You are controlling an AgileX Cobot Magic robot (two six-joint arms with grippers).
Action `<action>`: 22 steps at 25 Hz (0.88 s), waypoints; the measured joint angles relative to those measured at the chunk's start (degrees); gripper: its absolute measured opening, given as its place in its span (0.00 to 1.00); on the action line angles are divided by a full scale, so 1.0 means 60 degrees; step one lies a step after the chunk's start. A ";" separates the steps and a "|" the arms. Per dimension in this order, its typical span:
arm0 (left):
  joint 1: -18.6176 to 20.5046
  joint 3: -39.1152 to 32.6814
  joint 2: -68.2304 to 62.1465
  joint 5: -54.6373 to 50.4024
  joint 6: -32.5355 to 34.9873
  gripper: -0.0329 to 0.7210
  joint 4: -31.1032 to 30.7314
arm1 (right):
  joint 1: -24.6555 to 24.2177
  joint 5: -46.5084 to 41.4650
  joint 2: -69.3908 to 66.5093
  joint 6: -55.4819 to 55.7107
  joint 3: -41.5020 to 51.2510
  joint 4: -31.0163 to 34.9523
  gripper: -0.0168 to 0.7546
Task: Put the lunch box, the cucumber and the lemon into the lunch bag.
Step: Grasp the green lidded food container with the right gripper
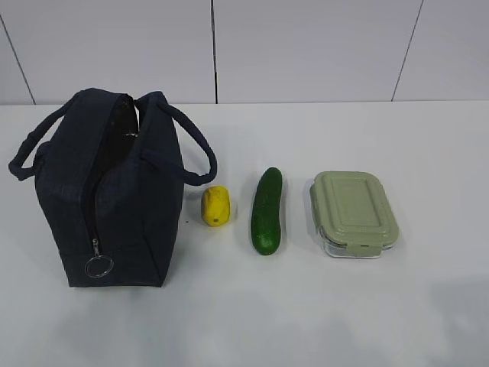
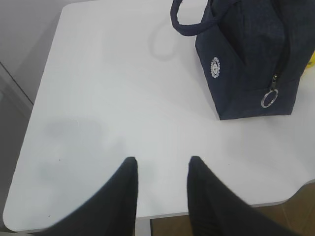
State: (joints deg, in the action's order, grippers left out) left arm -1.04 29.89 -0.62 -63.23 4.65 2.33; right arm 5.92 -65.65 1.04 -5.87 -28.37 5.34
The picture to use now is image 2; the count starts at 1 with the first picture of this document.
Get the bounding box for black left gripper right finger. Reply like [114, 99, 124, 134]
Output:
[187, 156, 293, 236]

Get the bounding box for navy blue fabric bag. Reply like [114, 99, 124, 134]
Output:
[170, 0, 315, 120]

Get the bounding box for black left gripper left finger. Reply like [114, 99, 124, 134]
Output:
[36, 157, 138, 236]

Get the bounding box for yellow toy fruit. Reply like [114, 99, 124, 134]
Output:
[306, 52, 315, 69]

